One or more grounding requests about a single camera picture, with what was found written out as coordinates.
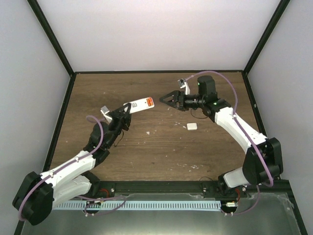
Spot metal front plate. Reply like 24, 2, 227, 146
21, 193, 301, 235

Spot black enclosure frame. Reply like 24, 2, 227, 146
14, 0, 308, 235

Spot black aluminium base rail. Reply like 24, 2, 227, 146
31, 180, 291, 199

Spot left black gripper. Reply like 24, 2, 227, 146
106, 104, 133, 148

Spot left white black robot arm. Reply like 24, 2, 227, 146
12, 103, 132, 225

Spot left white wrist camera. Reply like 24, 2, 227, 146
100, 106, 112, 123

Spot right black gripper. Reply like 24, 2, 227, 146
161, 91, 205, 112

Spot white remote control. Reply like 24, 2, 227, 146
130, 97, 154, 114

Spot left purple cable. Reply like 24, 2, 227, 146
17, 115, 127, 222

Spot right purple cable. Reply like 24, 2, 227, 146
184, 70, 274, 216

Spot white battery cover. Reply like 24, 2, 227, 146
186, 123, 198, 131

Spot light blue slotted cable duct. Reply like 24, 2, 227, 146
55, 200, 221, 211

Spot purple cable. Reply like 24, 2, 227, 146
184, 70, 274, 216
17, 115, 127, 222

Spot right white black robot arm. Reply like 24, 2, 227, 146
159, 75, 283, 197

